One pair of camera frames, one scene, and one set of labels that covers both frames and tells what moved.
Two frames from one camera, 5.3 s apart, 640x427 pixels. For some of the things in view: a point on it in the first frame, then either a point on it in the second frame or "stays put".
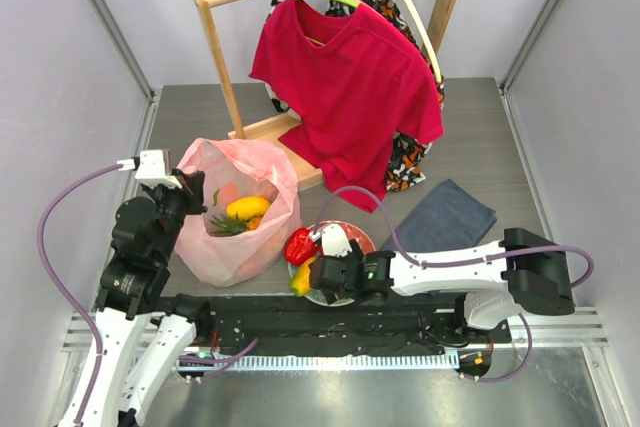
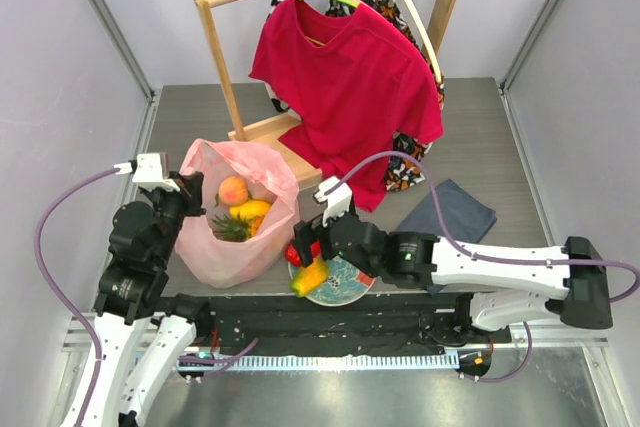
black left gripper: x=192 y=189 stays put
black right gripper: x=317 y=276 to x=307 y=242
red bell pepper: x=301 y=246 stays put
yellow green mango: x=300 y=281 stays put
